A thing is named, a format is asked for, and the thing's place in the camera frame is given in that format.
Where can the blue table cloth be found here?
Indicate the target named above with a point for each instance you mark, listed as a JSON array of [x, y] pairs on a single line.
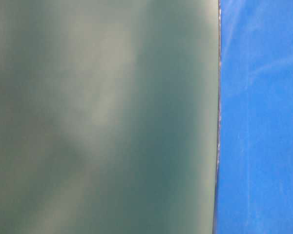
[[254, 186]]

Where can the dark green backdrop board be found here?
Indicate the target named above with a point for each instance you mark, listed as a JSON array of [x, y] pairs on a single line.
[[108, 116]]

